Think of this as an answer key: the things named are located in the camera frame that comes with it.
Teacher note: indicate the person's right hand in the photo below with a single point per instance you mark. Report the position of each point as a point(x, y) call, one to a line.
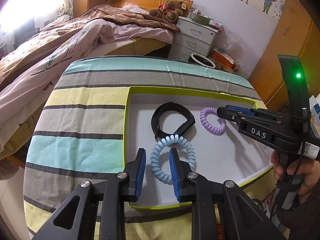
point(308, 168)

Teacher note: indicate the brown blanket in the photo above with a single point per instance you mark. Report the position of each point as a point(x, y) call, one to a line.
point(112, 15)

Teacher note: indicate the black wide bracelet band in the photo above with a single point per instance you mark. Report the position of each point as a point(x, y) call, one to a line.
point(171, 118)

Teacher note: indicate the striped bed sheet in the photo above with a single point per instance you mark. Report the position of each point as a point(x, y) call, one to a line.
point(97, 117)

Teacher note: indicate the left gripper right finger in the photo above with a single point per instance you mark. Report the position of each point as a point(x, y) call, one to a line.
point(179, 171)

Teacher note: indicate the stack of books on floor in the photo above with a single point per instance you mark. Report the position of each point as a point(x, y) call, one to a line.
point(224, 62)

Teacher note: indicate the brown teddy bear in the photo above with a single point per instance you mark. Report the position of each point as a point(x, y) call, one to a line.
point(171, 10)

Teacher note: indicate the wooden wardrobe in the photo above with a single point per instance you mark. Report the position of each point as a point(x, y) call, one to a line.
point(297, 35)

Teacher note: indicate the black white trash bin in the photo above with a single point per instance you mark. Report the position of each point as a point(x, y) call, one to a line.
point(201, 60)

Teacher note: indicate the white bedside drawer cabinet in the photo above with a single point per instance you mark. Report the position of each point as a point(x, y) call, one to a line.
point(192, 38)

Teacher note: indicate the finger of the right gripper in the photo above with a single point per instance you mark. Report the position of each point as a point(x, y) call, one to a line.
point(222, 115)
point(233, 110)

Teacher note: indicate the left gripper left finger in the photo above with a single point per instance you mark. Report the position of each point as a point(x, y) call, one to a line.
point(136, 170)

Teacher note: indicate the wooden headboard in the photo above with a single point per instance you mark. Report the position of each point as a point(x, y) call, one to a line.
point(145, 4)

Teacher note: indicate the pink floral duvet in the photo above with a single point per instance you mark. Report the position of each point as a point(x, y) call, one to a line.
point(29, 73)

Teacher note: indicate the yellow-green shallow cardboard box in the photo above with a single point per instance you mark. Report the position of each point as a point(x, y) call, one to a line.
point(192, 149)

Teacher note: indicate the green bowl on cabinet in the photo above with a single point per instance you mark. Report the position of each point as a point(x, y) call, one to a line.
point(200, 19)

